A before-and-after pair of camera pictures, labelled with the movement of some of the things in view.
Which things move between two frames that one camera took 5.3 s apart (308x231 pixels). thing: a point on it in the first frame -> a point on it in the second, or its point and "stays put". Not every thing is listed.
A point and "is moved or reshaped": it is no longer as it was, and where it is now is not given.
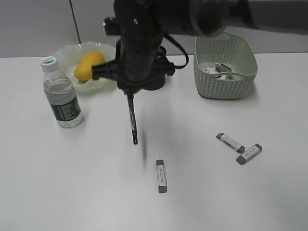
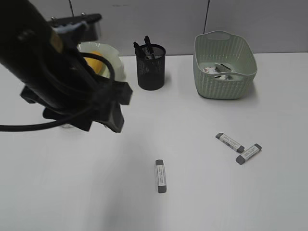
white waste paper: x=219 y=68 stays put
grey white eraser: x=231 y=143 stays put
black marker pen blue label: x=133 y=116 is moved or reshaped
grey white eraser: x=161 y=178 stays put
